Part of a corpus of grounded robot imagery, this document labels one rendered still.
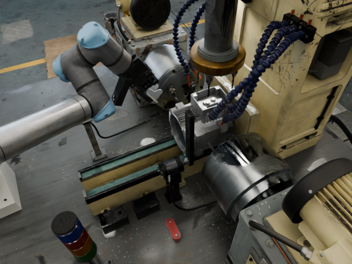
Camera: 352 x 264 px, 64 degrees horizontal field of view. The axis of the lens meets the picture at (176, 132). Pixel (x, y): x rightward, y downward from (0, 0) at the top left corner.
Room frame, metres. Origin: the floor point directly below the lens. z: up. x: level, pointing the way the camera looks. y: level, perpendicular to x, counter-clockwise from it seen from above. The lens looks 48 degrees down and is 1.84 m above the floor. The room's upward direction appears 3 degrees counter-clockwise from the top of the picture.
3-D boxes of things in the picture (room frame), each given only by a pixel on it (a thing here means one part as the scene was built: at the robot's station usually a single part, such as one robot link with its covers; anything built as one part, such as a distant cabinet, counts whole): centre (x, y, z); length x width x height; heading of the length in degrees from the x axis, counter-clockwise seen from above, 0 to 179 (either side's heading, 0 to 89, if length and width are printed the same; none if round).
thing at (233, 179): (0.48, -0.24, 1.04); 0.41 x 0.25 x 0.25; 23
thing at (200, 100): (0.79, -0.14, 1.11); 0.12 x 0.11 x 0.07; 111
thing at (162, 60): (1.11, 0.02, 1.04); 0.37 x 0.25 x 0.25; 23
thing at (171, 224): (0.44, 0.03, 0.81); 0.09 x 0.03 x 0.02; 23
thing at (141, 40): (1.33, 0.12, 0.99); 0.35 x 0.31 x 0.37; 23
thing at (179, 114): (0.78, -0.10, 1.01); 0.20 x 0.19 x 0.19; 111
